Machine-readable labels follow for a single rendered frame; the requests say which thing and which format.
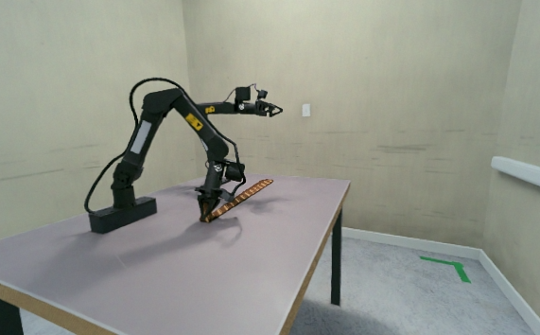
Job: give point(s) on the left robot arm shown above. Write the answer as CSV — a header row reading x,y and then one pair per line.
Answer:
x,y
237,107

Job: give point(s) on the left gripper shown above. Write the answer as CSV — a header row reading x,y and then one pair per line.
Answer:
x,y
258,108

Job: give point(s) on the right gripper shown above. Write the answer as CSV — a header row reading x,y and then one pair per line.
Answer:
x,y
213,182

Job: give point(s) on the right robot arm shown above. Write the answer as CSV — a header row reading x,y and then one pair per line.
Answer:
x,y
156,107

